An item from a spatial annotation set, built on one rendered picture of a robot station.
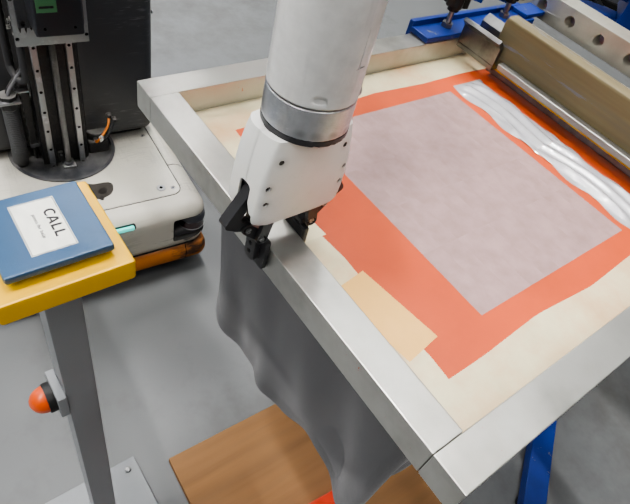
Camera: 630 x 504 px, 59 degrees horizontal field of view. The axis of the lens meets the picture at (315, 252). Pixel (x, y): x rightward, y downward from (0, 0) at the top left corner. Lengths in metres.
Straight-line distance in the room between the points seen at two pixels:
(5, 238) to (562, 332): 0.57
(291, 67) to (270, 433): 1.21
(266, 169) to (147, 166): 1.26
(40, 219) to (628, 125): 0.78
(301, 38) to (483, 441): 0.34
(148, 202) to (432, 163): 0.98
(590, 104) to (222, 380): 1.12
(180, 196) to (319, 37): 1.26
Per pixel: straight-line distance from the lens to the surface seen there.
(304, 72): 0.41
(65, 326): 0.69
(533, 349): 0.63
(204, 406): 1.55
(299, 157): 0.46
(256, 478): 1.47
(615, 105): 0.94
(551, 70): 0.98
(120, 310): 1.71
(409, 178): 0.74
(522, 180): 0.84
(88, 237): 0.58
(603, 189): 0.91
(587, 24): 1.22
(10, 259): 0.57
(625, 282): 0.78
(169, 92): 0.73
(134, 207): 1.58
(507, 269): 0.69
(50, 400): 0.83
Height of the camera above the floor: 1.40
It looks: 47 degrees down
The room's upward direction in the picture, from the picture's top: 18 degrees clockwise
